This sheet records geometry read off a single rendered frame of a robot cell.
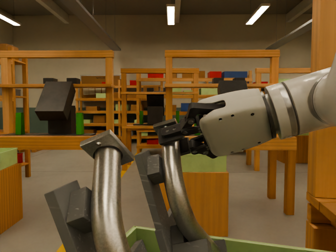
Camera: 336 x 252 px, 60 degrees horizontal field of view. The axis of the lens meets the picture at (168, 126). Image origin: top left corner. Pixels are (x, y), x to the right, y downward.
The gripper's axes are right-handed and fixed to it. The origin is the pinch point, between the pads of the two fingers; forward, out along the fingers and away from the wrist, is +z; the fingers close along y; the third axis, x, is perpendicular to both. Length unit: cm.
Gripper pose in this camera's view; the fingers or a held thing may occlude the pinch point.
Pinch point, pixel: (174, 141)
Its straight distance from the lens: 48.4
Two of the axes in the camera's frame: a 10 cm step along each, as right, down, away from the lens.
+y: -3.6, -6.4, -6.8
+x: 0.5, 7.2, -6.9
